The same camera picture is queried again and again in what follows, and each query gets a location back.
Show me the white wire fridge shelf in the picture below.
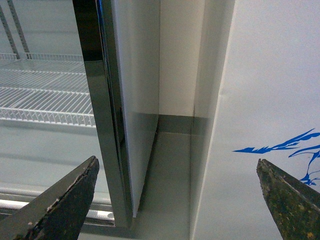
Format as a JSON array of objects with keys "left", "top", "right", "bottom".
[{"left": 0, "top": 53, "right": 96, "bottom": 128}]

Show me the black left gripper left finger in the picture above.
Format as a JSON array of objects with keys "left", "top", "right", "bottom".
[{"left": 0, "top": 156, "right": 100, "bottom": 240}]

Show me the white chest freezer blue rim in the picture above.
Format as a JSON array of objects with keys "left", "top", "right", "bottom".
[{"left": 190, "top": 0, "right": 320, "bottom": 240}]

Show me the glass door display fridge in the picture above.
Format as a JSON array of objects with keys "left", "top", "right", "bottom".
[{"left": 0, "top": 0, "right": 161, "bottom": 228}]

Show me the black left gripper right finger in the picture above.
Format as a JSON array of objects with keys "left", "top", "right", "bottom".
[{"left": 256, "top": 158, "right": 320, "bottom": 240}]

